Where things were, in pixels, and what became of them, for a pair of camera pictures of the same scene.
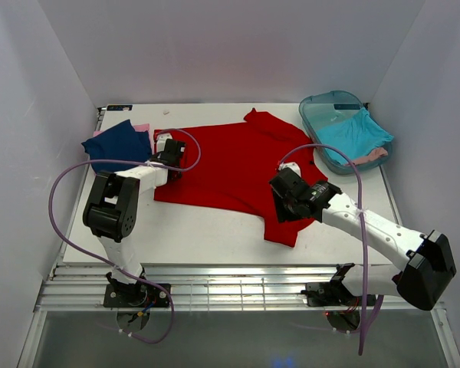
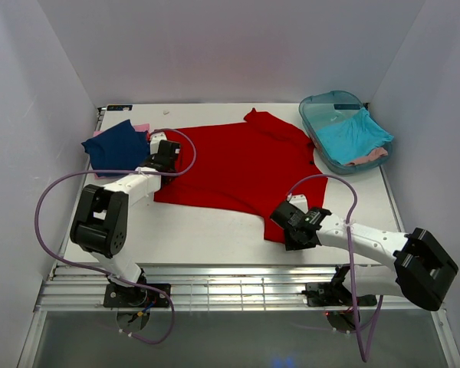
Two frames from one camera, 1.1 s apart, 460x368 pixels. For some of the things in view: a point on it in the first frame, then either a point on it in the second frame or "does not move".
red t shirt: (230, 168) does not move
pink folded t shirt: (137, 128) does not move
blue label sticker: (119, 107) does not move
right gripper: (282, 190) to (291, 243)
